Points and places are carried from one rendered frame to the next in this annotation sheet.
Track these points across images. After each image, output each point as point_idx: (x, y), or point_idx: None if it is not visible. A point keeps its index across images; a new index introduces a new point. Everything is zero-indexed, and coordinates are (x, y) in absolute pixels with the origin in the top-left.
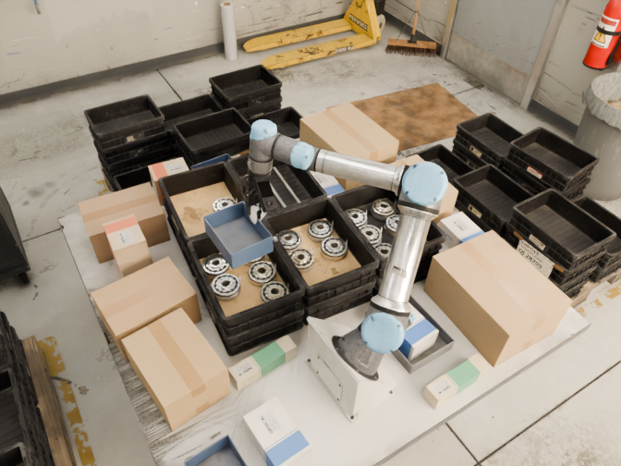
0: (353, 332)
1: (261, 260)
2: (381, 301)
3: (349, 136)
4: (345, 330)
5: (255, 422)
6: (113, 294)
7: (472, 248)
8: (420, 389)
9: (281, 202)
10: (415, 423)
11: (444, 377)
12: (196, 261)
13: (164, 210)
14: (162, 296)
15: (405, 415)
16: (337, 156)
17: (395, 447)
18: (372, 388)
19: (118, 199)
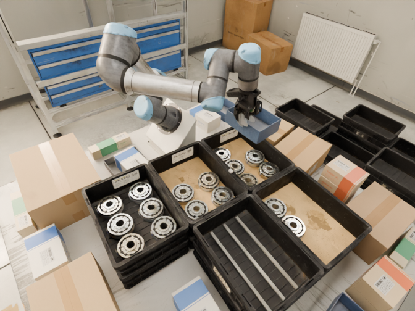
0: (170, 111)
1: None
2: (155, 71)
3: None
4: (173, 146)
5: (214, 115)
6: (318, 145)
7: (60, 189)
8: (131, 145)
9: (241, 244)
10: (138, 133)
11: (118, 140)
12: (280, 151)
13: (359, 265)
14: (289, 146)
15: (142, 135)
16: (183, 79)
17: (149, 125)
18: None
19: (392, 221)
